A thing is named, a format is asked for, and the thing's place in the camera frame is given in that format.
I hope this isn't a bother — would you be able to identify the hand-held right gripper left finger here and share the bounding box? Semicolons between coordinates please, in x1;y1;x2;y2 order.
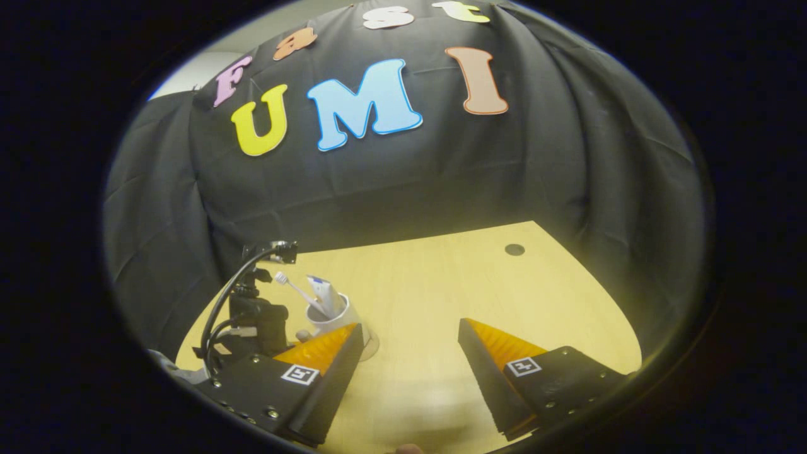
194;322;366;446

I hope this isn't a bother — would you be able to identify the light wooden desktop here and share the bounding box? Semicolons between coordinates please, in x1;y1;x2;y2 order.
175;221;642;454

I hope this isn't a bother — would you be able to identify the white toothpaste tube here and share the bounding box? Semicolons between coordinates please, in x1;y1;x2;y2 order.
307;275;335;316

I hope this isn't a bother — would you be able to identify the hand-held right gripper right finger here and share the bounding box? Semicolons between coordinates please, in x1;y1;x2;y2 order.
458;318;629;441

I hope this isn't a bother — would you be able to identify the white toothbrush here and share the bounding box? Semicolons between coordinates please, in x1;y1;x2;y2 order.
274;271;329;317

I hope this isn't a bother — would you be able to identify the white cup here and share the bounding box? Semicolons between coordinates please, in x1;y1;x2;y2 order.
305;292;364;345

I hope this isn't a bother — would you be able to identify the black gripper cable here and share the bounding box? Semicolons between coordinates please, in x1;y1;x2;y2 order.
200;248;279;373

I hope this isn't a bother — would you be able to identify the round brown coaster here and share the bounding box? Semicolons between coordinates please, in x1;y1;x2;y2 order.
358;327;381;362

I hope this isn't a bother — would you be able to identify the black backdrop cloth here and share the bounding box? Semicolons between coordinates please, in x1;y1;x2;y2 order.
104;0;707;360

